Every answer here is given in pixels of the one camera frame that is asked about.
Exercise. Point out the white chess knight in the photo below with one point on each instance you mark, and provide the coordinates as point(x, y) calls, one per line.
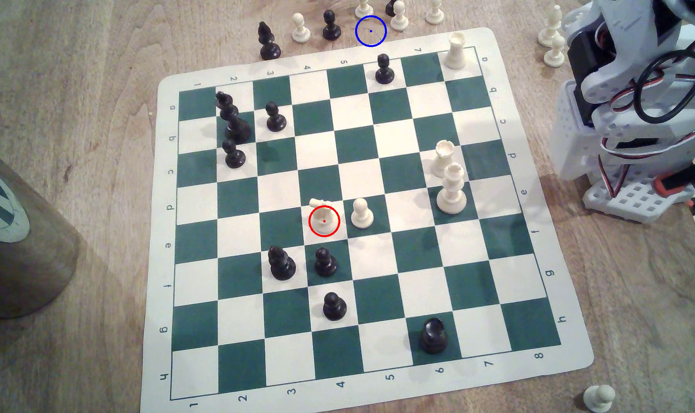
point(323, 221)

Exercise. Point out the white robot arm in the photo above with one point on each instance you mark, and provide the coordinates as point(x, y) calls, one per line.
point(577, 132)

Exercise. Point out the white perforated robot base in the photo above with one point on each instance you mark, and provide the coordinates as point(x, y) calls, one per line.
point(628, 201)

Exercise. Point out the white chess pawn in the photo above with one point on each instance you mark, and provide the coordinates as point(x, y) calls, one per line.
point(434, 15)
point(362, 217)
point(598, 397)
point(301, 33)
point(555, 56)
point(399, 22)

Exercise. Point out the green and white chess mat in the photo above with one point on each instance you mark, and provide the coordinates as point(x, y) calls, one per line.
point(353, 172)

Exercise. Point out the black chess pawn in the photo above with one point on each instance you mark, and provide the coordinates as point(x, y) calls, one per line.
point(331, 30)
point(385, 73)
point(276, 120)
point(326, 265)
point(334, 308)
point(233, 156)

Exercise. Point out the white chess rook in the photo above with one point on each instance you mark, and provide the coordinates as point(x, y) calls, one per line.
point(455, 56)
point(441, 163)

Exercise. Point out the white chess queen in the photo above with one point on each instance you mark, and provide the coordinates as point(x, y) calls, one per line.
point(452, 198)

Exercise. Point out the black chess king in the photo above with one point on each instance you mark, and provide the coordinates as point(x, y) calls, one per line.
point(235, 129)

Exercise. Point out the black chess rook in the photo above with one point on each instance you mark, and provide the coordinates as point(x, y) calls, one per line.
point(433, 337)

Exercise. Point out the black chess bishop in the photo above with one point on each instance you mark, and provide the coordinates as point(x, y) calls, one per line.
point(270, 50)

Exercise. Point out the white chess piece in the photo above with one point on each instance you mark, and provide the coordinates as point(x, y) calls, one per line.
point(364, 9)

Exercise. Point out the black chess piece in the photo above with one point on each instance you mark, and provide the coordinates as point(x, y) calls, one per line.
point(390, 7)

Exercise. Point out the white chess bishop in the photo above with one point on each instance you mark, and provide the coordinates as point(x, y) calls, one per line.
point(550, 28)

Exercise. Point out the brown chess set tube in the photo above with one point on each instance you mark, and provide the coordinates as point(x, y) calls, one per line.
point(15, 252)

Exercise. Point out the orange and black clamp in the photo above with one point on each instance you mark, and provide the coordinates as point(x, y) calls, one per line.
point(677, 180)

